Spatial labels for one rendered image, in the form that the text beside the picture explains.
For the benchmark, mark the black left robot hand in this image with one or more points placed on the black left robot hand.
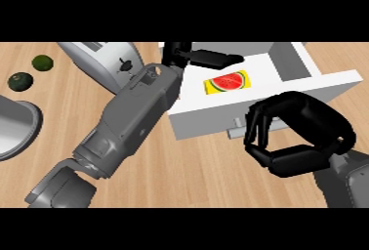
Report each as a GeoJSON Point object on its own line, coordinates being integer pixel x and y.
{"type": "Point", "coordinates": [212, 58]}

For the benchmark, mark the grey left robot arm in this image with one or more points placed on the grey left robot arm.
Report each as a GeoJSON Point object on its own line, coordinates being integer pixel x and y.
{"type": "Point", "coordinates": [131, 114]}

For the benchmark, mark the white drawer front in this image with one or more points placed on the white drawer front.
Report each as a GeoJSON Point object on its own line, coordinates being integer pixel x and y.
{"type": "Point", "coordinates": [208, 122]}

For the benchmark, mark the yellow watermelon print cup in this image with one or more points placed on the yellow watermelon print cup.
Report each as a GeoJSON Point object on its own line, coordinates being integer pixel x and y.
{"type": "Point", "coordinates": [228, 82]}

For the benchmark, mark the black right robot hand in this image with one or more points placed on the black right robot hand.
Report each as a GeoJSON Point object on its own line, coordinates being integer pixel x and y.
{"type": "Point", "coordinates": [312, 114]}

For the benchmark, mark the small green lime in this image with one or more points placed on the small green lime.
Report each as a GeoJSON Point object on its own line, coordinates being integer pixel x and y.
{"type": "Point", "coordinates": [42, 62]}

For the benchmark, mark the white open drawer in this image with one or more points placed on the white open drawer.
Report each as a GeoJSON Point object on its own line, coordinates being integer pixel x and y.
{"type": "Point", "coordinates": [262, 70]}

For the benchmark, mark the dark green avocado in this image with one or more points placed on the dark green avocado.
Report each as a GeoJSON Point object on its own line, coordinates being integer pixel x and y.
{"type": "Point", "coordinates": [22, 81]}

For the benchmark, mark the silver toaster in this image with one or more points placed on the silver toaster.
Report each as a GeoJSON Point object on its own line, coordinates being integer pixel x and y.
{"type": "Point", "coordinates": [104, 62]}

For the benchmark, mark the grey round pot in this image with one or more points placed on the grey round pot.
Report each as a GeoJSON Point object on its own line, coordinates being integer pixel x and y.
{"type": "Point", "coordinates": [17, 128]}

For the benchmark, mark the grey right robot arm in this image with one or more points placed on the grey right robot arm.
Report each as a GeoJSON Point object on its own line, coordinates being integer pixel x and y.
{"type": "Point", "coordinates": [349, 182]}

